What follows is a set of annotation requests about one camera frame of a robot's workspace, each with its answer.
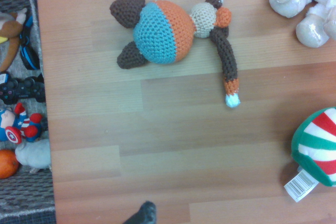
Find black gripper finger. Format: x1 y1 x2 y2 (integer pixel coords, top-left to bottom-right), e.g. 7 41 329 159
122 200 158 224

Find brown blue orange crochet monkey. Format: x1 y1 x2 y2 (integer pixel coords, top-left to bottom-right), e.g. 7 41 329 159
109 0 242 109

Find woven wicker basket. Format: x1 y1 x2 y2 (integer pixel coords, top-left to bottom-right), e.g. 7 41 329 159
0 0 57 224

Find grey plush toy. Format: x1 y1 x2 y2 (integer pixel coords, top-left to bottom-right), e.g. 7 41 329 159
14 138 53 174

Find Captain America plush figure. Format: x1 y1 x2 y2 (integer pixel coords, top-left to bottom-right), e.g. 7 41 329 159
0 102 44 145

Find black game controller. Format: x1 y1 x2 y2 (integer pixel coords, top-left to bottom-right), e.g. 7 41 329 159
0 73 47 105

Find green red white plush ball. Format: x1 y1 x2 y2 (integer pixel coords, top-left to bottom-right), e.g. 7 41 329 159
283 106 336 203

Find blue black headphones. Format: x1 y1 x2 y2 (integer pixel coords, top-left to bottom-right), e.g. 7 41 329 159
19 15 41 71

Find brown plush animal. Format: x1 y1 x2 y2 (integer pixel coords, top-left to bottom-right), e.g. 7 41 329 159
0 7 28 72

